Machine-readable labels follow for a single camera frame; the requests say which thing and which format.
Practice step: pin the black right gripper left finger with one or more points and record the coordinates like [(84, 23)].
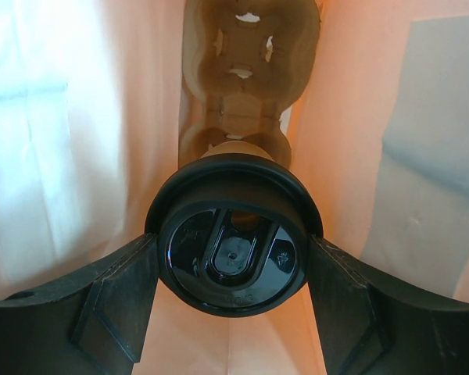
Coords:
[(90, 321)]

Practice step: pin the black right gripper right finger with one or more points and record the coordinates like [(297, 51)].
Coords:
[(370, 322)]

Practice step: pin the black plastic cup lid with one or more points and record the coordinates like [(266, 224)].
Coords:
[(233, 234)]

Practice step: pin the brown paper coffee cup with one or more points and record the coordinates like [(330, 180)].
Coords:
[(237, 147)]

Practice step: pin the brown cardboard cup carrier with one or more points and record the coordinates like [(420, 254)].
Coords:
[(244, 63)]

